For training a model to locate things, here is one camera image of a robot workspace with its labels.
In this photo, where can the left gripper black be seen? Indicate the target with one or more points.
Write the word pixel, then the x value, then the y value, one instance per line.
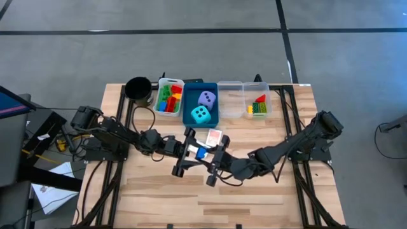
pixel 182 149

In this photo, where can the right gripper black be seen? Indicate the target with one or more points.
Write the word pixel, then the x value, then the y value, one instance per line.
pixel 227 167

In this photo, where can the blue rectangular toy brick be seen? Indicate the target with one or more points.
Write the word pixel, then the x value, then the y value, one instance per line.
pixel 201 153

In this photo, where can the teal foam die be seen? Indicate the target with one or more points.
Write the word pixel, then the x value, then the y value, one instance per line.
pixel 201 114

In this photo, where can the small green toy brick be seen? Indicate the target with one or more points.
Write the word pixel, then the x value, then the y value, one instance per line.
pixel 177 107

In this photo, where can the long red toy brick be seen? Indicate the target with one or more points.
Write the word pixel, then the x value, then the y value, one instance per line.
pixel 171 105

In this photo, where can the purple foam die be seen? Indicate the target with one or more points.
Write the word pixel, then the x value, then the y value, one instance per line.
pixel 206 100

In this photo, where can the dark green toy brick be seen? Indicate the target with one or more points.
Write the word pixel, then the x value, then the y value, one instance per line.
pixel 256 107

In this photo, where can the short red toy brick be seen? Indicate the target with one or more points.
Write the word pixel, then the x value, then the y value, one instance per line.
pixel 176 89

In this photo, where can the long green toy brick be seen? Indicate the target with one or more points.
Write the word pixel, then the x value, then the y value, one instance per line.
pixel 163 93

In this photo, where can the lime toy brick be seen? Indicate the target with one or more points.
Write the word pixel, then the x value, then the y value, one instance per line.
pixel 263 107

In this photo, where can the red wedge toy brick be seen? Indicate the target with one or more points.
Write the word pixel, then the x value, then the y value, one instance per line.
pixel 261 99

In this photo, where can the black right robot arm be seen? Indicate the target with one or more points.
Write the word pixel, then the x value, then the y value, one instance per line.
pixel 286 148

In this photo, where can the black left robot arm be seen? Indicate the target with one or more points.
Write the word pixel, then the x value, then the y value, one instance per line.
pixel 121 133

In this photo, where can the white playing card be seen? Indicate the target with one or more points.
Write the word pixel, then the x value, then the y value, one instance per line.
pixel 193 149

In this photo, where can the red playing card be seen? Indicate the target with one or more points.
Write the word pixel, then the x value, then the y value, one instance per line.
pixel 213 137

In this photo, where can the white plastic bin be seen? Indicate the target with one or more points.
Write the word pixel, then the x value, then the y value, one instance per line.
pixel 155 113

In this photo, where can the clear plastic container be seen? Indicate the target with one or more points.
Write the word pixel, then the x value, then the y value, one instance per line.
pixel 230 101
pixel 251 90

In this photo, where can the blue plastic tray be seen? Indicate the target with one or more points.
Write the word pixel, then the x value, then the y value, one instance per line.
pixel 189 95

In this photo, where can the black cup with eyes print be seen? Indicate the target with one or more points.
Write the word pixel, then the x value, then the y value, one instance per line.
pixel 139 90

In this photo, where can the white label sticker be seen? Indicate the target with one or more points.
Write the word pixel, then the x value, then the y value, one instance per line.
pixel 304 84

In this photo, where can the black equipment stand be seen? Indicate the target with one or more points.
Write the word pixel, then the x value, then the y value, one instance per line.
pixel 47 178

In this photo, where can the white paper sheet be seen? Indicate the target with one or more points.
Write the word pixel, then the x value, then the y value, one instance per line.
pixel 51 197

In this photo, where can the grey computer case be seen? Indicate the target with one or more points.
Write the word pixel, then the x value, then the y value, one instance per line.
pixel 9 149

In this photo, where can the blue computer monitor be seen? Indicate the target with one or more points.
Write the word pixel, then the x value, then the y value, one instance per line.
pixel 12 106

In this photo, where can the black frame bracket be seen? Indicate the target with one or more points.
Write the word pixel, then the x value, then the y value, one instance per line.
pixel 238 226
pixel 170 226

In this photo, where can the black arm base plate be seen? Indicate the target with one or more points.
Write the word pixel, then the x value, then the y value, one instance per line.
pixel 322 156
pixel 95 156

